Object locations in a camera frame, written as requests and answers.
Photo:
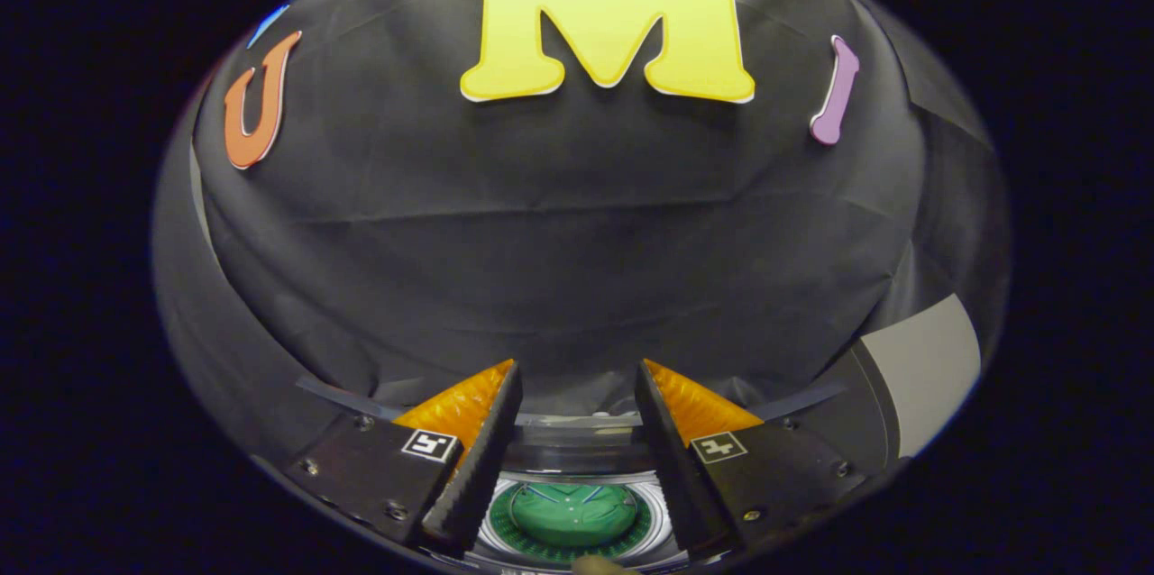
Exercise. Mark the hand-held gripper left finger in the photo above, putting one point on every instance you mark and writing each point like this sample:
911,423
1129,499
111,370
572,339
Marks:
478,467

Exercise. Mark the dark washing machine lid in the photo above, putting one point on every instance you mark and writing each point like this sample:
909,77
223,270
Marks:
577,444

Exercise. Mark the beige cabinet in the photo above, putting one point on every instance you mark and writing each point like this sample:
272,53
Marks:
929,368

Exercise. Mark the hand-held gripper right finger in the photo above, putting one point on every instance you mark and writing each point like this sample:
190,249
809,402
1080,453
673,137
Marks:
676,467

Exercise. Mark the grey washing machine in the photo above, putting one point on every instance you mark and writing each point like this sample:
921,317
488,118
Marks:
491,525

